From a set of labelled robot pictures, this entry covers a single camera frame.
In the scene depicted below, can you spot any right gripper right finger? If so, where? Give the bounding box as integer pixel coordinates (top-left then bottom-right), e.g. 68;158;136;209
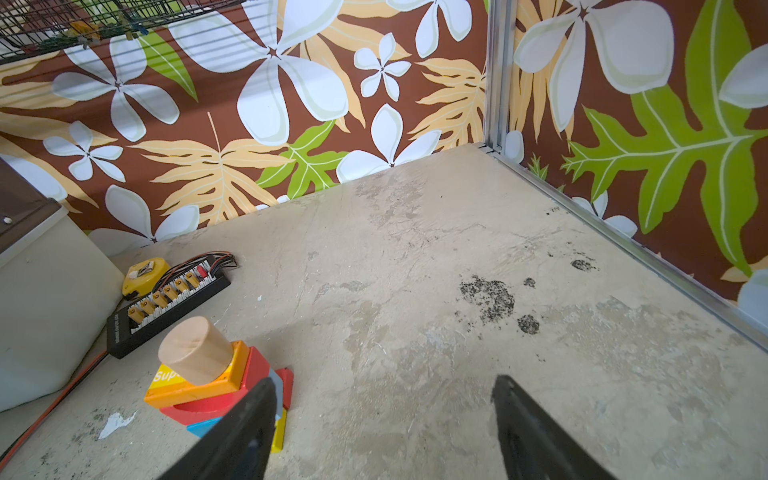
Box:
492;375;613;479

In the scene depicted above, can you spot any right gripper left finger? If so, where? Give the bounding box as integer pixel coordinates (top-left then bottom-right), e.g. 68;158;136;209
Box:
161;378;278;479

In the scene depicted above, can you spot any small teal cube block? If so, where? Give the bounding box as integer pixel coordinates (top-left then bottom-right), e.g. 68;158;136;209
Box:
186;417;221;438

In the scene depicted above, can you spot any yellow striped block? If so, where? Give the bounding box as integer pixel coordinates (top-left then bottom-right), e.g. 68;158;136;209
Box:
271;408;288;454

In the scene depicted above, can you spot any red arch block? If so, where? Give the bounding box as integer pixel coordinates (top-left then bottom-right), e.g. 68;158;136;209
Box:
160;347;271;426

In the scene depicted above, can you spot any light blue cube block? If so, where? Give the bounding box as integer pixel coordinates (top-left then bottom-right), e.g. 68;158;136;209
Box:
269;369;284;422

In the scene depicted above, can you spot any orange cylinder block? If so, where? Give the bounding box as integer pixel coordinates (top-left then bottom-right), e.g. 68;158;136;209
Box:
144;341;250;409

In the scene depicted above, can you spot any natural wood cylinder block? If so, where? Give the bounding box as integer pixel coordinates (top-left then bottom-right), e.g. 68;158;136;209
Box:
158;316;234;385

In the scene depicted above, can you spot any red rectangular block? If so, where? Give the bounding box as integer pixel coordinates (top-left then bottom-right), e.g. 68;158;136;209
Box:
276;368;294;410

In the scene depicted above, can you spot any black charging board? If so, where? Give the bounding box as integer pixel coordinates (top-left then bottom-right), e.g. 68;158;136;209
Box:
106;251;238;359

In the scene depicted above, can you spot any yellow tape measure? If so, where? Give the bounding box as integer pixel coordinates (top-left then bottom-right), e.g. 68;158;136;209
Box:
122;257;170;300

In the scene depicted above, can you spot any brown lid white toolbox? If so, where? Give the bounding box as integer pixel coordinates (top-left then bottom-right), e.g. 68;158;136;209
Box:
1;163;123;410

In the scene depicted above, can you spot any red black cable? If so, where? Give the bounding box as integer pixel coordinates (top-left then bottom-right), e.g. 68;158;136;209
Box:
0;349;112;472

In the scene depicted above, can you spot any black wire wall basket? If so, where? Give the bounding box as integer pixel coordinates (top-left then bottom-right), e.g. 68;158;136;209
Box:
1;0;238;64

